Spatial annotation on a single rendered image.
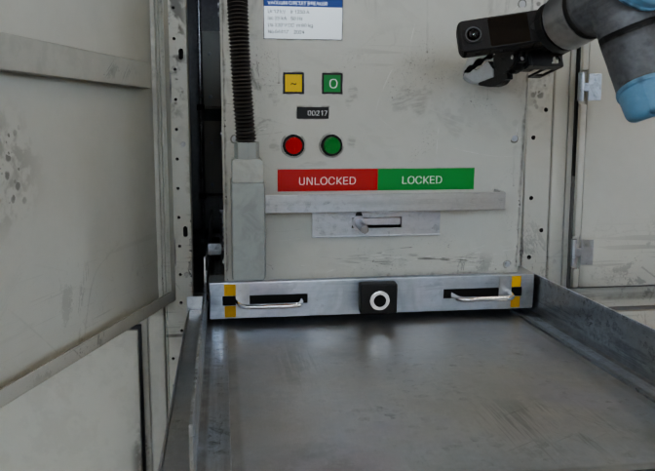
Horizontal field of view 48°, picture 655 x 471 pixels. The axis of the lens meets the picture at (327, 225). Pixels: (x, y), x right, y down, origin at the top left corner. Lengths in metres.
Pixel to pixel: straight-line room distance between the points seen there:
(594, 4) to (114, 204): 0.71
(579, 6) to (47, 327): 0.77
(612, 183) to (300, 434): 0.85
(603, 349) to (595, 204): 0.40
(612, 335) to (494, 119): 0.39
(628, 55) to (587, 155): 0.49
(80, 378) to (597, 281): 0.94
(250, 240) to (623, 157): 0.73
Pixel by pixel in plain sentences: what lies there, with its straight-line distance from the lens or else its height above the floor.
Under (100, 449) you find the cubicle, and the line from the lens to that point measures 1.39.
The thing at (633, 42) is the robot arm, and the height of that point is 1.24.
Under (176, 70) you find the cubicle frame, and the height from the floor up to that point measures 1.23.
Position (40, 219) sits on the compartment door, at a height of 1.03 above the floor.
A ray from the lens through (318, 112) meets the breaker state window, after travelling 1.15.
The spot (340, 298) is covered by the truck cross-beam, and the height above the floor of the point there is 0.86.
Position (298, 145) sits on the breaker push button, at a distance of 1.15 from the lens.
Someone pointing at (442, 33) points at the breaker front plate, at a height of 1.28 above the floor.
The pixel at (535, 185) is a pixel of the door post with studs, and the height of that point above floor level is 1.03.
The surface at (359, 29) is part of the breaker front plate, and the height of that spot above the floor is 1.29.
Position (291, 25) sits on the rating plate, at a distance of 1.15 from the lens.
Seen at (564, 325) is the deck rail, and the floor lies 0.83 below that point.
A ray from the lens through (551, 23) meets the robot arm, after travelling 1.02.
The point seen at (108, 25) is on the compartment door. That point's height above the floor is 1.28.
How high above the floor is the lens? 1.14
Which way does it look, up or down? 8 degrees down
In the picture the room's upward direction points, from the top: straight up
